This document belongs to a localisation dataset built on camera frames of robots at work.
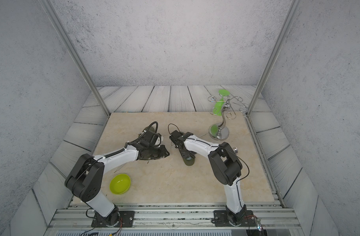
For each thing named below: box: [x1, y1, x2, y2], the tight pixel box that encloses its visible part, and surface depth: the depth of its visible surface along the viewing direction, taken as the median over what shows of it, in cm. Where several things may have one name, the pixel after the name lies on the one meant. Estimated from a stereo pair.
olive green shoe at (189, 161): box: [182, 155, 196, 167], surface depth 92 cm
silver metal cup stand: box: [207, 94, 248, 141], surface depth 104 cm
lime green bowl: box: [109, 173, 131, 195], surface depth 84 cm
